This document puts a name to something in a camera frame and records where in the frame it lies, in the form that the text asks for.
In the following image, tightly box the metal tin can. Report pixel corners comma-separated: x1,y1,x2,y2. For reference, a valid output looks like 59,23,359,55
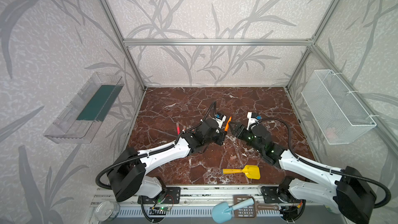
94,201,120,222

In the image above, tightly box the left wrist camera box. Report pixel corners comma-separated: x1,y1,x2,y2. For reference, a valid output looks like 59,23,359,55
214,112,226,129

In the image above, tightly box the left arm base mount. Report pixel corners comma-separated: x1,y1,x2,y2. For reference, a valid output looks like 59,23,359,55
138,187,181,205

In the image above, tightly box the small circuit board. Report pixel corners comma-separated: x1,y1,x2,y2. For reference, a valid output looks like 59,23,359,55
149,206,171,216

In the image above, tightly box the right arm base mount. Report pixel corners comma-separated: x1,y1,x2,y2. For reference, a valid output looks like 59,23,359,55
260,176,301,204

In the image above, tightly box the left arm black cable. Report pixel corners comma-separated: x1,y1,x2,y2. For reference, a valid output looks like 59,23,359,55
95,101,218,190

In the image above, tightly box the brown toy rake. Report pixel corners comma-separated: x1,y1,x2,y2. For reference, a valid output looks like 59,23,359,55
233,195,281,218

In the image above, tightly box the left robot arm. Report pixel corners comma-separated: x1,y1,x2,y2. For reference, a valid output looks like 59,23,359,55
95,114,227,203

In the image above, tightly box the orange marker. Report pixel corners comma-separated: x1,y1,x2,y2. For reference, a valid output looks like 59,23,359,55
224,117,232,132

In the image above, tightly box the light blue toy shovel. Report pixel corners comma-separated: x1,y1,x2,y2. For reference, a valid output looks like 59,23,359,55
211,198,255,224

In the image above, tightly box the yellow toy shovel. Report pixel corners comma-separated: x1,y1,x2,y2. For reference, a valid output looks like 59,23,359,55
222,165,261,180

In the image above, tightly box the white wire basket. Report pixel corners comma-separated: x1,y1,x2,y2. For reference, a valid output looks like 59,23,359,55
302,69,377,145

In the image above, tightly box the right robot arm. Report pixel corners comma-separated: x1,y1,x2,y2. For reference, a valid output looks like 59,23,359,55
229,122,392,224

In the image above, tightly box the clear plastic wall shelf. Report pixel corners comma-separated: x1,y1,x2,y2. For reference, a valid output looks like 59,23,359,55
44,72,124,144

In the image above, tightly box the pink marker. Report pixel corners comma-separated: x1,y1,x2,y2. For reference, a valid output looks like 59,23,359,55
176,123,180,135

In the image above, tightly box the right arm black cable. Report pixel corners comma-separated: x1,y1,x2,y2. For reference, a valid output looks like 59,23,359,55
257,117,392,209

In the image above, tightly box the aluminium front rail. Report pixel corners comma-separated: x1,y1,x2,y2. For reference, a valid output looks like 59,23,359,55
83,184,352,219

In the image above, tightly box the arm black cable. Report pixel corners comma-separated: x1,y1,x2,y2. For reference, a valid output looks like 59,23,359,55
257,117,392,209
95,101,218,190

